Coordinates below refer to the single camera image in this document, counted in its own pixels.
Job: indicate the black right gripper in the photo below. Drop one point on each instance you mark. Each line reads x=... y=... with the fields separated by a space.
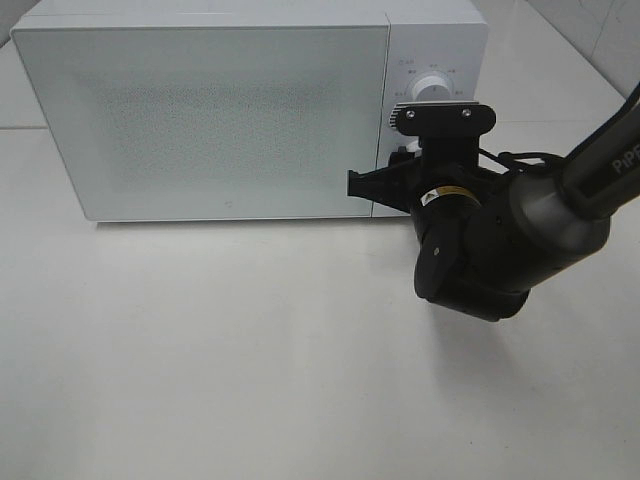
x=442 y=181

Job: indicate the white timer knob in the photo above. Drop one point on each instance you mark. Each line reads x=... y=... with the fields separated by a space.
x=411 y=147

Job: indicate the white microwave door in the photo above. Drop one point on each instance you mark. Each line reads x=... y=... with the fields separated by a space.
x=209 y=124

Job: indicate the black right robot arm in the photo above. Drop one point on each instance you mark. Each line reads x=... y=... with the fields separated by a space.
x=487 y=237

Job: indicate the white upper power knob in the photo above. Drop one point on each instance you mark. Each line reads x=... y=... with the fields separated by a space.
x=431 y=87

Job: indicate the white microwave oven body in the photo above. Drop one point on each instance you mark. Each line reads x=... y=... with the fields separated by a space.
x=422 y=36

